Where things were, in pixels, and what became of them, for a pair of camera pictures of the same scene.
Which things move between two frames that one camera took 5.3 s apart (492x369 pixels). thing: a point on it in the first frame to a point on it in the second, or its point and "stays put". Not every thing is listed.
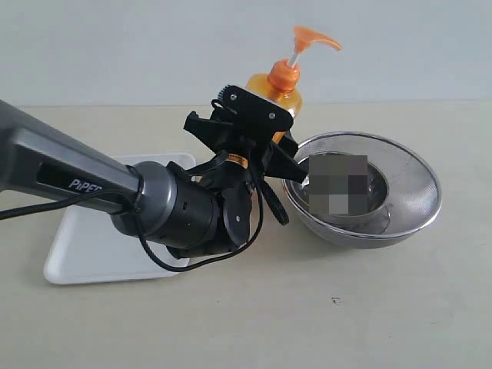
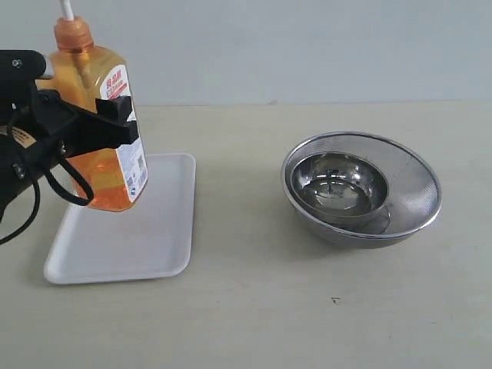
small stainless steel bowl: x=345 y=189 stays put
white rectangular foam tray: x=89 y=247 stays put
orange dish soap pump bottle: x=280 y=85 to x=81 y=70
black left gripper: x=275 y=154 to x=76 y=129
